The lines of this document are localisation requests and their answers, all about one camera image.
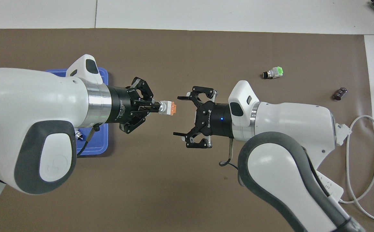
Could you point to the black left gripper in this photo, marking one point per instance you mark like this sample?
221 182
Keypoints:
122 104

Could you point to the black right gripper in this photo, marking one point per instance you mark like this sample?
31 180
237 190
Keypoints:
214 119

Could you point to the orange block selector switch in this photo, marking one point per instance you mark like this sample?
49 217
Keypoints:
169 108

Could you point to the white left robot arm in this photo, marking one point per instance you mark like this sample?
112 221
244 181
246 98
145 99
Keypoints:
29 96

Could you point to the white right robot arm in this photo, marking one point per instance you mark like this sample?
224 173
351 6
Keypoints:
287 122

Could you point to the blue plastic tray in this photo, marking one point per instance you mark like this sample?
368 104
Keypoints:
100 141

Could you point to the brown table mat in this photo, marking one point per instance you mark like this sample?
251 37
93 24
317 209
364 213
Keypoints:
187 193

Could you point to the small black terminal block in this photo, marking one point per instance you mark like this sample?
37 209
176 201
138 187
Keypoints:
340 93

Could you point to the white power strip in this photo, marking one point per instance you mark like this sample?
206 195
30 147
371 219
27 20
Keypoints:
333 190

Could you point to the green block selector switch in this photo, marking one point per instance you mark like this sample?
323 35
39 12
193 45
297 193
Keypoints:
275 72
79 135

